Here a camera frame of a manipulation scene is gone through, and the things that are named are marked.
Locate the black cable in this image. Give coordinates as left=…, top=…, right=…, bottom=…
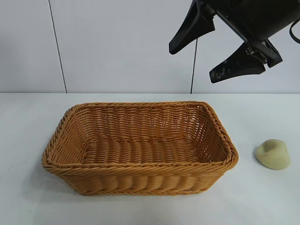
left=289, top=21, right=300, bottom=45

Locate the pale yellow egg yolk pastry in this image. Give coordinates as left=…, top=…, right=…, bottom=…
left=253, top=138, right=291, bottom=170

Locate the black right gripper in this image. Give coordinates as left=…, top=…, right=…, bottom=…
left=168, top=0, right=300, bottom=84

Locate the brown woven wicker basket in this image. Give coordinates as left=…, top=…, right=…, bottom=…
left=41, top=100, right=240, bottom=196

